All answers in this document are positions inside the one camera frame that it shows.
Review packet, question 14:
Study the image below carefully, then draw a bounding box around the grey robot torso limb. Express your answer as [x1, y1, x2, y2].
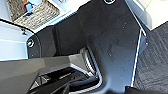
[0, 54, 101, 94]

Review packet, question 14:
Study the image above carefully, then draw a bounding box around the wicker basket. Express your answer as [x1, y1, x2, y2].
[6, 0, 61, 30]

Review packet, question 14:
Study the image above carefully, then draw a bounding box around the blue bottle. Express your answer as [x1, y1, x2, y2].
[22, 0, 38, 16]

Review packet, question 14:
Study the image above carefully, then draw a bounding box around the white item in basket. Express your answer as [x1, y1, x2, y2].
[31, 0, 45, 6]

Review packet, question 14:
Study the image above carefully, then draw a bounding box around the thin dark cable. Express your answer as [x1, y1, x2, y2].
[0, 17, 35, 38]

